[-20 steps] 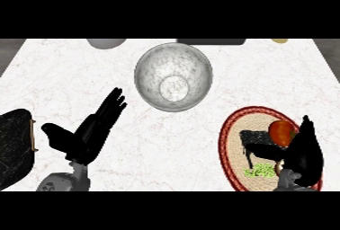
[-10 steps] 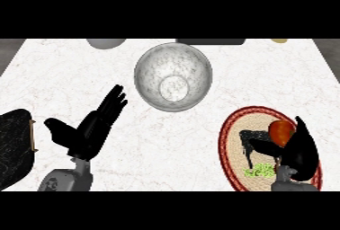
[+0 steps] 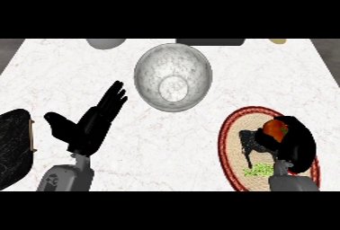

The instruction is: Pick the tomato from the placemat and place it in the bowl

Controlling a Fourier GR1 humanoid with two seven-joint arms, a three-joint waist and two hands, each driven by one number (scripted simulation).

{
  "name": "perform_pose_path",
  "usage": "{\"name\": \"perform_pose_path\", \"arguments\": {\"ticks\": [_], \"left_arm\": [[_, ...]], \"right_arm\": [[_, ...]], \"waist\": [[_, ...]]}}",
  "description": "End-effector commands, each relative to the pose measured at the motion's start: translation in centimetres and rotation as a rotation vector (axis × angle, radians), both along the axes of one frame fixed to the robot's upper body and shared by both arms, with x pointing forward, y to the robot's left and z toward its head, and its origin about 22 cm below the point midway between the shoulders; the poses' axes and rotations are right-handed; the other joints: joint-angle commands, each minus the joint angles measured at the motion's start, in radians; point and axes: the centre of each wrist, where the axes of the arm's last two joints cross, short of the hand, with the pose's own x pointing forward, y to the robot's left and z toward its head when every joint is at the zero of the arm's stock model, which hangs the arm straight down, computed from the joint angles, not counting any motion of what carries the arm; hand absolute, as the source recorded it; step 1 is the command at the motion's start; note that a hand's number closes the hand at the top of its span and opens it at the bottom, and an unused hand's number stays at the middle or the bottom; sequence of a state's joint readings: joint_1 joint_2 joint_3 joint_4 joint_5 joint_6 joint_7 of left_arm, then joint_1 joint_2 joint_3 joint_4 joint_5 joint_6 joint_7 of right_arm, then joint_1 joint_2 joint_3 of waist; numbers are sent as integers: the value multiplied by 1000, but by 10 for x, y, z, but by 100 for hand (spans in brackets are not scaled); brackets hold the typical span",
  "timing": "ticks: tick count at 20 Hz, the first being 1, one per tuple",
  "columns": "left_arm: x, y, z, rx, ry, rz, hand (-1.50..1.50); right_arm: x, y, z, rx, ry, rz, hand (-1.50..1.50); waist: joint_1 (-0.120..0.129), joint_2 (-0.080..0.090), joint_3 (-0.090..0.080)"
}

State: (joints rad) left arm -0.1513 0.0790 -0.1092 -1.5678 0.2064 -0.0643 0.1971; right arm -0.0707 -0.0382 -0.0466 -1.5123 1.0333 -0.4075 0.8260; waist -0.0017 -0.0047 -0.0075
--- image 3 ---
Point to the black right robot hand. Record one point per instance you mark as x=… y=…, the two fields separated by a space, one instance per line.
x=299 y=143

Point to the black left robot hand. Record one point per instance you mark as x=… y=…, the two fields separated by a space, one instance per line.
x=90 y=128

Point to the red tomato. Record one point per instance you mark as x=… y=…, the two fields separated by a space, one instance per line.
x=275 y=129

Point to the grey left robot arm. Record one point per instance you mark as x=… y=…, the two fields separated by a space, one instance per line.
x=68 y=176

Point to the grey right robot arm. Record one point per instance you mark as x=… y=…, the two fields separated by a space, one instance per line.
x=290 y=179

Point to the round woven red-rimmed placemat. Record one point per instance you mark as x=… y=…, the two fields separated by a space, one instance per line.
x=241 y=155

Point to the grey speckled bowl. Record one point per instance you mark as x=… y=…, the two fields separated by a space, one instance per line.
x=173 y=77

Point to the grey rounded object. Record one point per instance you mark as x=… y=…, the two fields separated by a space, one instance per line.
x=105 y=43

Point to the tan rounded object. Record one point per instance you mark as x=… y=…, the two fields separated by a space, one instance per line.
x=277 y=40

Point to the dark grey flat object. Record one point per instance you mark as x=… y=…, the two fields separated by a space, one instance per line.
x=210 y=42

